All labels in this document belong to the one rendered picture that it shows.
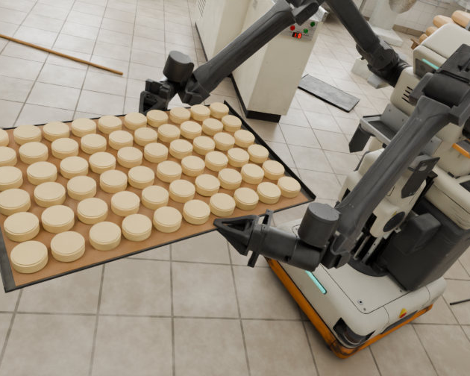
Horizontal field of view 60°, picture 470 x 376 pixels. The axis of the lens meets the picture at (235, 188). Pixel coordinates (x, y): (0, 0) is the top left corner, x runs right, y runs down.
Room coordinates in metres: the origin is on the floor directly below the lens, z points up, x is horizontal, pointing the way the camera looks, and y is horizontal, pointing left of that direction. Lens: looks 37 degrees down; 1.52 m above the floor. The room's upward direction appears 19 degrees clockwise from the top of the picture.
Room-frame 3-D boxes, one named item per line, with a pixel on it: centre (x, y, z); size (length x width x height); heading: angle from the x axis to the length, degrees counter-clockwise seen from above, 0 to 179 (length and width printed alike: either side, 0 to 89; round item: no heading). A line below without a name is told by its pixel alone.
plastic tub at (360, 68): (4.95, -0.98, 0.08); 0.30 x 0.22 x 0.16; 155
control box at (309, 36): (2.92, -0.05, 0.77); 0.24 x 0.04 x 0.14; 113
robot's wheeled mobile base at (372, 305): (1.49, -0.68, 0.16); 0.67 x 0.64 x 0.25; 134
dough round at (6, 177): (0.51, 0.39, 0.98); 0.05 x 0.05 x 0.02
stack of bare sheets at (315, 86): (3.96, -0.55, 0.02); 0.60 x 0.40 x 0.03; 72
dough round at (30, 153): (0.59, 0.39, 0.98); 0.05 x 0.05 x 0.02
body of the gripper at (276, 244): (0.57, -0.10, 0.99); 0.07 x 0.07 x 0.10; 89
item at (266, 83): (3.25, 0.10, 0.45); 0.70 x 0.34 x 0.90; 23
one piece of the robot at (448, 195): (1.55, -0.74, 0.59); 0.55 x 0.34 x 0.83; 44
